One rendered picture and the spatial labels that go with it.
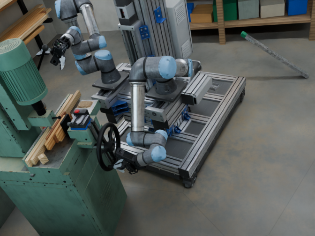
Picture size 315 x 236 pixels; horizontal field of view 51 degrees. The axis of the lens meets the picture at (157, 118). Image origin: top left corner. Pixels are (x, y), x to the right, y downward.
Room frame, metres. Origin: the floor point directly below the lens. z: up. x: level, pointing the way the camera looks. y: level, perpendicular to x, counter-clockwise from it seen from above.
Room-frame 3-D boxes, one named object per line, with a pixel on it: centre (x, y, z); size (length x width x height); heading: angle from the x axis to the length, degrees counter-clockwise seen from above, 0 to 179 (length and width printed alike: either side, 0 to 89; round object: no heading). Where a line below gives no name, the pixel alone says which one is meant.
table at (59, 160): (1.59, 0.52, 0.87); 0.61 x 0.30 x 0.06; 157
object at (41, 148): (1.66, 0.60, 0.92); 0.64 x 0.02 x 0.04; 157
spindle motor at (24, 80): (1.59, 0.63, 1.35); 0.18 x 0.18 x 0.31
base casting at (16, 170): (1.63, 0.75, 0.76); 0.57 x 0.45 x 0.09; 67
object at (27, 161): (1.63, 0.64, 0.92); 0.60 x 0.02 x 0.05; 157
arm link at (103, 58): (2.20, 0.27, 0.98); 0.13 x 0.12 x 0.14; 95
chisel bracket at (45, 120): (1.60, 0.65, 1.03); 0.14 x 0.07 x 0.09; 67
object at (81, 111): (1.56, 0.43, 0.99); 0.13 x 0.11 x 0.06; 157
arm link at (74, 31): (1.94, 0.37, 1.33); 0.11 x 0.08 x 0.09; 157
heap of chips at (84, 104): (1.82, 0.44, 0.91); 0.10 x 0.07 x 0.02; 67
